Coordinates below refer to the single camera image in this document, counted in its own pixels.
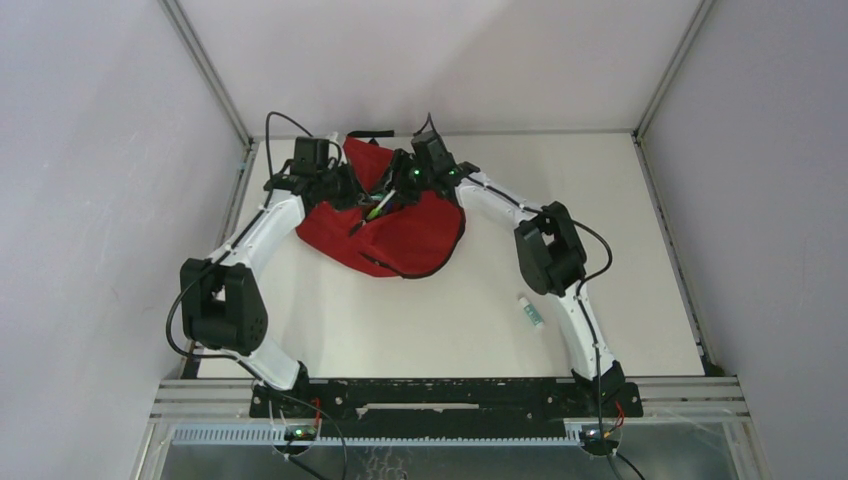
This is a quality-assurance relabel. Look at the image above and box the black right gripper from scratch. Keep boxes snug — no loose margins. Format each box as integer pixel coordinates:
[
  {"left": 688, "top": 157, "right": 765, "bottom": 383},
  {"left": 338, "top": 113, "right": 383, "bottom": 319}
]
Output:
[{"left": 372, "top": 147, "right": 436, "bottom": 206}]

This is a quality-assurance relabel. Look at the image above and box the red student backpack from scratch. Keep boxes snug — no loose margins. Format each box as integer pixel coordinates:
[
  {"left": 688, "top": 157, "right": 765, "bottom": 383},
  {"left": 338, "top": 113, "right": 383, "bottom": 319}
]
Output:
[{"left": 296, "top": 136, "right": 466, "bottom": 279}]

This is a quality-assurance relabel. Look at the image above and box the green capped white pen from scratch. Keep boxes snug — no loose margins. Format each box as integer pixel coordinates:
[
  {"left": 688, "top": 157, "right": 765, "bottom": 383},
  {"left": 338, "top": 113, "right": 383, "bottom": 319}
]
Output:
[{"left": 365, "top": 190, "right": 396, "bottom": 221}]

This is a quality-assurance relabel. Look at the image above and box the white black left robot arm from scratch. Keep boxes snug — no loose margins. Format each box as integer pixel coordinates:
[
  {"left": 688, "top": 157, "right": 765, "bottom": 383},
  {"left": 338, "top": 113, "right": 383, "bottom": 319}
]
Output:
[{"left": 169, "top": 133, "right": 359, "bottom": 417}]

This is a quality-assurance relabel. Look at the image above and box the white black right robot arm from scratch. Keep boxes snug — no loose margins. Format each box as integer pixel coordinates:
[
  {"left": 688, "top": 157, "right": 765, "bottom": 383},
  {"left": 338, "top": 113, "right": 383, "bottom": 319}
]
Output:
[{"left": 390, "top": 130, "right": 626, "bottom": 416}]

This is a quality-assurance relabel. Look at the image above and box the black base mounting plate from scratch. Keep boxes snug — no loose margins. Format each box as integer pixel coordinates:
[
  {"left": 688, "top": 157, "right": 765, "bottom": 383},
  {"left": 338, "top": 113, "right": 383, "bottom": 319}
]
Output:
[{"left": 248, "top": 377, "right": 644, "bottom": 420}]

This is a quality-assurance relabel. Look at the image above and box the aluminium frame rail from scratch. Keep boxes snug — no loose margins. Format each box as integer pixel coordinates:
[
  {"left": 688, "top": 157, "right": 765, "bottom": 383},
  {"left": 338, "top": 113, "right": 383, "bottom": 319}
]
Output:
[{"left": 158, "top": 0, "right": 256, "bottom": 150}]

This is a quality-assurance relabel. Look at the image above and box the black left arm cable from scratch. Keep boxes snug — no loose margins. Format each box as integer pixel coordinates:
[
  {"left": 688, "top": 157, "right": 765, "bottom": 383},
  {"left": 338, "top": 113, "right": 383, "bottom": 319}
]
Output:
[{"left": 165, "top": 111, "right": 348, "bottom": 480}]

